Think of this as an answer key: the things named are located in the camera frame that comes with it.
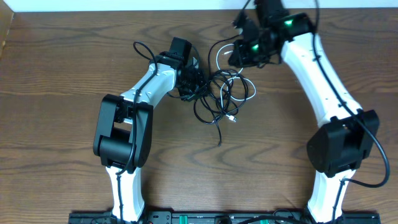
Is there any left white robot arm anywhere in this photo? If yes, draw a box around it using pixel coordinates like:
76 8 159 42
93 37 203 223

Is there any black usb cable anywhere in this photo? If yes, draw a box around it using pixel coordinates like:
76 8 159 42
167 34 250 147

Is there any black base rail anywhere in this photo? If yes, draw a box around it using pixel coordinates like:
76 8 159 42
68 211 382 224

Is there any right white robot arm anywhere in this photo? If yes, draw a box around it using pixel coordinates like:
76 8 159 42
228 1 381 223

